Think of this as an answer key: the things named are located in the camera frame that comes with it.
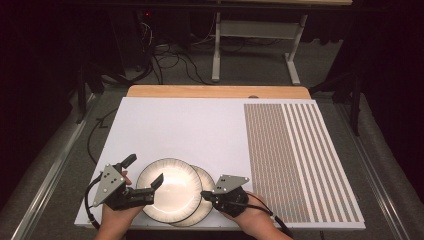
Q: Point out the striped brown and white placemat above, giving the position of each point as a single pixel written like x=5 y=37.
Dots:
x=293 y=150

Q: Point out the aluminium floor rail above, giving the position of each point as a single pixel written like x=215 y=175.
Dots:
x=375 y=180
x=50 y=180

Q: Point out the white-framed desk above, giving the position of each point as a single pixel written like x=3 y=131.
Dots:
x=256 y=29

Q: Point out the white board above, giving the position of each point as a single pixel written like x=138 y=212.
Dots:
x=183 y=133

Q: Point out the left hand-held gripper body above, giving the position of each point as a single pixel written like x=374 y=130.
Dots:
x=110 y=186

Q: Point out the white plate with dark rim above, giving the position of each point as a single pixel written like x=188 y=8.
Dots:
x=207 y=181
x=176 y=198

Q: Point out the person's right hand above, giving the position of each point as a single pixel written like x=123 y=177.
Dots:
x=255 y=216

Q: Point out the wooden table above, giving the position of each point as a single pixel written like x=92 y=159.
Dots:
x=216 y=91

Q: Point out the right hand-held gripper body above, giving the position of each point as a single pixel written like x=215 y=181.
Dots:
x=231 y=198

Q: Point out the black metal stand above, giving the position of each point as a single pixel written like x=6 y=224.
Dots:
x=81 y=96
x=355 y=100

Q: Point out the black device with red light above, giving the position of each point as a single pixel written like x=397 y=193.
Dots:
x=140 y=36

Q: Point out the person's left hand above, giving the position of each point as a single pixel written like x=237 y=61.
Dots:
x=116 y=218

